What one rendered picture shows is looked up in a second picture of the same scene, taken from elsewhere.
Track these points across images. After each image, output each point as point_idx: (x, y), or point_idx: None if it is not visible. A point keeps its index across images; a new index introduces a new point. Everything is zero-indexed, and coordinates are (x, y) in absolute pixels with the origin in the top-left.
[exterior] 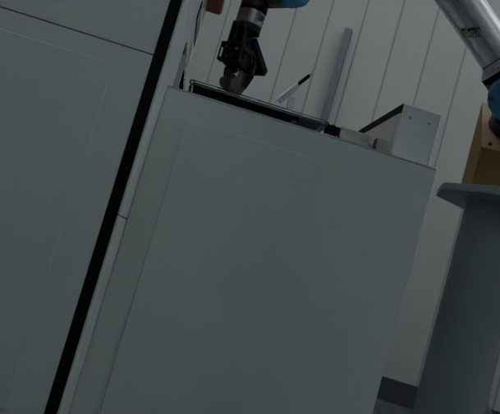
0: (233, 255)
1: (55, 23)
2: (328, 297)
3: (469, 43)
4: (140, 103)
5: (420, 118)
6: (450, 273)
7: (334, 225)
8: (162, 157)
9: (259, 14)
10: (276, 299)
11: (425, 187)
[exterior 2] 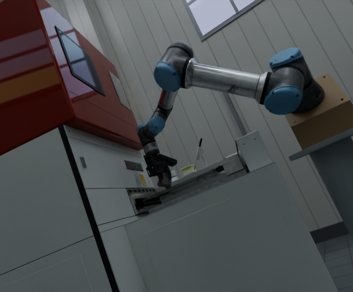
0: (211, 284)
1: (46, 255)
2: (274, 270)
3: (237, 94)
4: (104, 263)
5: (248, 140)
6: (331, 198)
7: (247, 230)
8: (145, 260)
9: (151, 143)
10: (248, 291)
11: (277, 175)
